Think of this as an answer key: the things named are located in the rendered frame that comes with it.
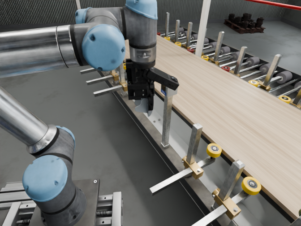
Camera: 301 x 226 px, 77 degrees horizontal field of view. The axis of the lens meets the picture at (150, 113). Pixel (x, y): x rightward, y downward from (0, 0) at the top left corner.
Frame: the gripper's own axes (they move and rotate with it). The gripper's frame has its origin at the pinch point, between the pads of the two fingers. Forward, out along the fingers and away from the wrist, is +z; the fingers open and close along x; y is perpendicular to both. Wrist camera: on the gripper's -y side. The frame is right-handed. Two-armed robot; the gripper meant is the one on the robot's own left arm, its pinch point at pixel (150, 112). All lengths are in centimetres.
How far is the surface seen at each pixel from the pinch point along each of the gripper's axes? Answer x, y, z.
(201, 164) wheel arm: -11, -31, 50
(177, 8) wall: -631, -154, 85
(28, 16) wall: -632, 318, 97
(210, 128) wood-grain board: -31, -42, 42
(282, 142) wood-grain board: -15, -80, 42
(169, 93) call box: -33.0, -14.1, 14.4
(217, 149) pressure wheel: -14, -39, 41
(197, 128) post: -11.1, -23.9, 20.6
